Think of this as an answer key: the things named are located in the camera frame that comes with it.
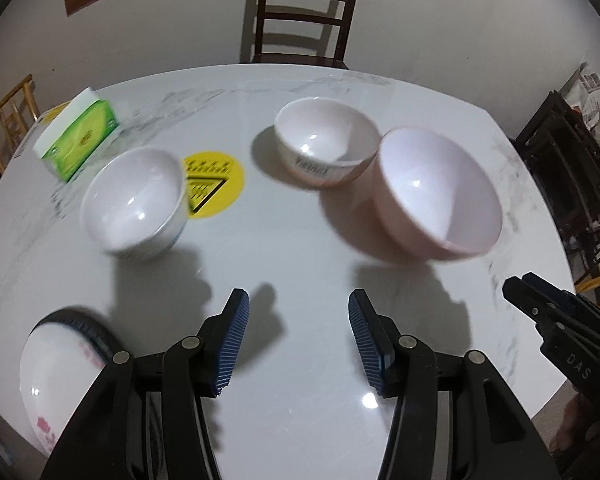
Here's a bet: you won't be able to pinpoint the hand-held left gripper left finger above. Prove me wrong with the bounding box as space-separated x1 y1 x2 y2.
40 288 251 480

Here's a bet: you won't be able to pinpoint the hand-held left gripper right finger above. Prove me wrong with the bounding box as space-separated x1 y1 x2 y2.
348 289 556 480

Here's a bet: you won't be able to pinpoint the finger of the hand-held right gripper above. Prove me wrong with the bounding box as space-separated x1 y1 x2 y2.
502 277 556 328
522 272 588 311

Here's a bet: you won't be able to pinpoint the large blue patterned plate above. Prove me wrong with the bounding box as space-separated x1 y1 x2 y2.
30 308 128 366

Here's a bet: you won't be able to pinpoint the large pink bowl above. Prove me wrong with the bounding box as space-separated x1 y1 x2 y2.
372 127 504 262

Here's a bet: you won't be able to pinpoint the white ribbed bowl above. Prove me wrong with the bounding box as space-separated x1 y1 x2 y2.
80 147 188 260

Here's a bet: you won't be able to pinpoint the black-rimmed floral basin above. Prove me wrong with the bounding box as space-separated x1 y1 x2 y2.
19 317 111 458

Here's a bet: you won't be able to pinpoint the white smooth bowl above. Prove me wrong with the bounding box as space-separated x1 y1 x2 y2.
273 97 382 190

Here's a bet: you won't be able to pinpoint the person's right hand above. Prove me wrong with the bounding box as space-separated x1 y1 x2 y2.
552 395 596 461

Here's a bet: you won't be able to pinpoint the stacked dark wooden chairs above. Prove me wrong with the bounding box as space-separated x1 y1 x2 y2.
512 90 600 291

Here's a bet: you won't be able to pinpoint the round yellow warning sticker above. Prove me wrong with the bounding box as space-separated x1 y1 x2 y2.
180 151 246 219

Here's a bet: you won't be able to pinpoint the stack of newspapers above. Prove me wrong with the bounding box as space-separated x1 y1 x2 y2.
565 62 600 136

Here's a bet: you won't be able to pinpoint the green tissue box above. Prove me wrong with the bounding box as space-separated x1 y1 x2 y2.
32 86 121 183

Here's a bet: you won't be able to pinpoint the yellow rectangular label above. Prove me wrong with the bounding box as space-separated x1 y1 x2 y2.
39 101 73 126

